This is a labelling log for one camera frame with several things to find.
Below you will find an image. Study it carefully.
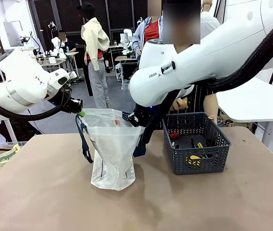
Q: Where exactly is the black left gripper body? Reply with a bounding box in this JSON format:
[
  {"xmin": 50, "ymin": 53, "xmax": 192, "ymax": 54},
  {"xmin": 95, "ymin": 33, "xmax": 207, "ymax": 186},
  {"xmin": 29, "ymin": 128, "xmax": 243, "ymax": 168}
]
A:
[{"xmin": 62, "ymin": 96, "xmax": 83, "ymax": 114}]

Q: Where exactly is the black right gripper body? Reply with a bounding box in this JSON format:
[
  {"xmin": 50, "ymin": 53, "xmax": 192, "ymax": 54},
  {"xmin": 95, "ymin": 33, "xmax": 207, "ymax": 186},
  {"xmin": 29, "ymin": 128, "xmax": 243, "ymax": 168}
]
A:
[{"xmin": 133, "ymin": 105, "xmax": 157, "ymax": 128}]

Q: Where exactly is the clear plastic zip bag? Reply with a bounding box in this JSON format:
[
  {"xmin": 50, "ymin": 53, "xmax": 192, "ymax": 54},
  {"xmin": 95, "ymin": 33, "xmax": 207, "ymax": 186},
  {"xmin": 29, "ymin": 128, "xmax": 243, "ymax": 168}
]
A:
[{"xmin": 75, "ymin": 108, "xmax": 147, "ymax": 192}]

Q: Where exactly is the yellow black utility knife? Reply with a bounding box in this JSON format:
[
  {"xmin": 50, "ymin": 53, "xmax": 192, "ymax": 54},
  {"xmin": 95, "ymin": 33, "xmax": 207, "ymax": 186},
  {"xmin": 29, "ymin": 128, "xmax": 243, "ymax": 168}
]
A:
[{"xmin": 190, "ymin": 137, "xmax": 206, "ymax": 150}]

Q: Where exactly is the yellow round item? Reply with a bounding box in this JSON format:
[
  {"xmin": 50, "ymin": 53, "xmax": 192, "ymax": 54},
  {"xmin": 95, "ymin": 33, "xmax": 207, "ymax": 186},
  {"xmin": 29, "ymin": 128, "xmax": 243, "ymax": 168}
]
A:
[{"xmin": 186, "ymin": 154, "xmax": 202, "ymax": 167}]

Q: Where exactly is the dark grey plastic basket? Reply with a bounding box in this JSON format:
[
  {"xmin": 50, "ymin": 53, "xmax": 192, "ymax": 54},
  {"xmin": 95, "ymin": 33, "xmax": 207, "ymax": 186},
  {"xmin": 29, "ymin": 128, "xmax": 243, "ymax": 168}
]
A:
[{"xmin": 162, "ymin": 112, "xmax": 232, "ymax": 176}]

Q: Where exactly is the person's left forearm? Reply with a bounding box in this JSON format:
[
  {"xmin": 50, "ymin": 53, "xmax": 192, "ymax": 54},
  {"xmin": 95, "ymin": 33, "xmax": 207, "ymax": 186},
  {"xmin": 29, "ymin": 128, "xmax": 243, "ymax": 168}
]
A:
[{"xmin": 203, "ymin": 92, "xmax": 219, "ymax": 119}]

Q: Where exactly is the black bag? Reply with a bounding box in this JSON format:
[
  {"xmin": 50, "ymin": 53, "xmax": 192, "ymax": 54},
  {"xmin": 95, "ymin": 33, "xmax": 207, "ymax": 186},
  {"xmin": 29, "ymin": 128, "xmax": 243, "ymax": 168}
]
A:
[{"xmin": 0, "ymin": 119, "xmax": 42, "ymax": 142}]

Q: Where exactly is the person's right hand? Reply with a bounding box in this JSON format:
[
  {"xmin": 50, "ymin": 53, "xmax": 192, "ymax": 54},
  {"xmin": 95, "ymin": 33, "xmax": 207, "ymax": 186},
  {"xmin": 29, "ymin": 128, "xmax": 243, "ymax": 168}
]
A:
[{"xmin": 169, "ymin": 97, "xmax": 187, "ymax": 113}]

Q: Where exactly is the person in striped apron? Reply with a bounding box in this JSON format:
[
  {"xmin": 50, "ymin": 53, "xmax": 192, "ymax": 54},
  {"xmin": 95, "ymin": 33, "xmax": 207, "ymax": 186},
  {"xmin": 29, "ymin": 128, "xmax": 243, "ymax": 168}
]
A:
[{"xmin": 136, "ymin": 0, "xmax": 219, "ymax": 130}]

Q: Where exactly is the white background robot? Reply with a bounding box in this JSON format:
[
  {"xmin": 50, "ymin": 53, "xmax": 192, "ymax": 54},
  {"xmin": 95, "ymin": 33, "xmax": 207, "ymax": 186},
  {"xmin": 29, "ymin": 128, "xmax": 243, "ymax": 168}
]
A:
[
  {"xmin": 119, "ymin": 28, "xmax": 134, "ymax": 55},
  {"xmin": 50, "ymin": 36, "xmax": 67, "ymax": 60}
]

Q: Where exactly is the seated person in black top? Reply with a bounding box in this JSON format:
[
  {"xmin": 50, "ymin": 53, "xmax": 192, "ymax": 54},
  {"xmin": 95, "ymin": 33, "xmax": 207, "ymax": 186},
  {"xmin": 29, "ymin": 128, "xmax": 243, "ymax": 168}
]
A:
[{"xmin": 58, "ymin": 30, "xmax": 77, "ymax": 53}]

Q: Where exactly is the mannequin with beige jacket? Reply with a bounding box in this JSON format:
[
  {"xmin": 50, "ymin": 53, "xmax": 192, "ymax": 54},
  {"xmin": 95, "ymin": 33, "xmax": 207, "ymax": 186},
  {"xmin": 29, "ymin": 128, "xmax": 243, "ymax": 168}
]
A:
[{"xmin": 76, "ymin": 1, "xmax": 111, "ymax": 109}]

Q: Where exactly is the person in blue shirt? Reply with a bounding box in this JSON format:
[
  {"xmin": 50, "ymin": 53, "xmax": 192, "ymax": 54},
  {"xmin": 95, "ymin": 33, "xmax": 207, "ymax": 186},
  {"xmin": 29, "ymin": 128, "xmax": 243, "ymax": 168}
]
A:
[{"xmin": 132, "ymin": 0, "xmax": 163, "ymax": 58}]

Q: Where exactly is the green printed cardboard box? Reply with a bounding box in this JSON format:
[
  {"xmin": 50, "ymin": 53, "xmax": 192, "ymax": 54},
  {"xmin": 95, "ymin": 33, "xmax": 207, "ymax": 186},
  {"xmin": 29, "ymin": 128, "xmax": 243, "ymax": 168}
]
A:
[{"xmin": 0, "ymin": 143, "xmax": 21, "ymax": 173}]

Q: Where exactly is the white table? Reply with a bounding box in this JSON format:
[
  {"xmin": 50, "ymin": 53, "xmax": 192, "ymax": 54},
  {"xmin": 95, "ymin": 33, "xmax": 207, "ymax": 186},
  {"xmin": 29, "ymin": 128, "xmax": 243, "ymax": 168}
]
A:
[{"xmin": 215, "ymin": 63, "xmax": 273, "ymax": 146}]

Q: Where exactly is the person in white shirt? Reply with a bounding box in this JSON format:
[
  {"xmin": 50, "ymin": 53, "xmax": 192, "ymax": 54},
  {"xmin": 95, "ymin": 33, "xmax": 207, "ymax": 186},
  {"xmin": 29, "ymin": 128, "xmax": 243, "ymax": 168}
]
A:
[{"xmin": 200, "ymin": 0, "xmax": 221, "ymax": 39}]

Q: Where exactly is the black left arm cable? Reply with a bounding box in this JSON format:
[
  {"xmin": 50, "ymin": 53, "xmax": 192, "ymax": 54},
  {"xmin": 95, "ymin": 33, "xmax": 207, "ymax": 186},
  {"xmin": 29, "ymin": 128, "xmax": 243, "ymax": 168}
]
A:
[{"xmin": 0, "ymin": 88, "xmax": 73, "ymax": 122}]

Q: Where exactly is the black braided cable sleeve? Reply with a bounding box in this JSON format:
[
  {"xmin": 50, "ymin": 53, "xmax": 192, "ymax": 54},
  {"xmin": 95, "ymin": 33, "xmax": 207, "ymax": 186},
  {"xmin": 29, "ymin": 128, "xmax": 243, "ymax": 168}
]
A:
[{"xmin": 206, "ymin": 9, "xmax": 273, "ymax": 93}]

